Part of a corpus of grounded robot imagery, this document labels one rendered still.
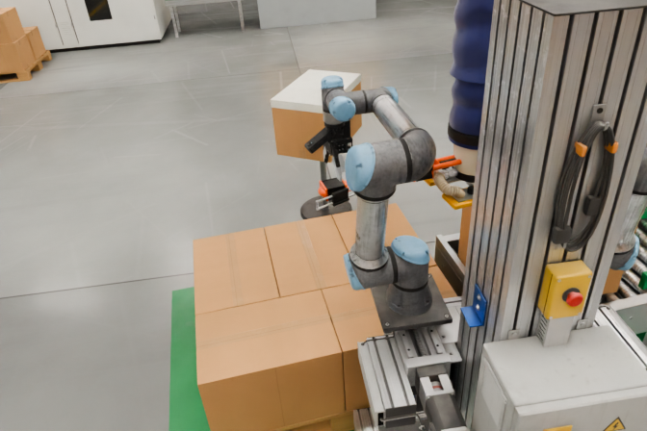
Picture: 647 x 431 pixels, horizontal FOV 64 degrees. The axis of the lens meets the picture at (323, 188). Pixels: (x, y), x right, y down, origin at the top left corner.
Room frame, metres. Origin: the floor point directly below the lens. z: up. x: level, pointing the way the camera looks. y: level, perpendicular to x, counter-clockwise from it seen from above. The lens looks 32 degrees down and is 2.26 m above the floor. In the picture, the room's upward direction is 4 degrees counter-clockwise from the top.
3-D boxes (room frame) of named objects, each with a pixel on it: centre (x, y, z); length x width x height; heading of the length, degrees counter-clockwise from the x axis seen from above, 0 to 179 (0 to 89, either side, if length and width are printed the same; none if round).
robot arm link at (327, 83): (1.64, -0.05, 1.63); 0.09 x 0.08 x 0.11; 10
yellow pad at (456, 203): (1.73, -0.64, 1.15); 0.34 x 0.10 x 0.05; 107
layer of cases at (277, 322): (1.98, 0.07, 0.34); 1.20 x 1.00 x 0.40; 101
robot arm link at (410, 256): (1.26, -0.25, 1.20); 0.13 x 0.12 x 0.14; 100
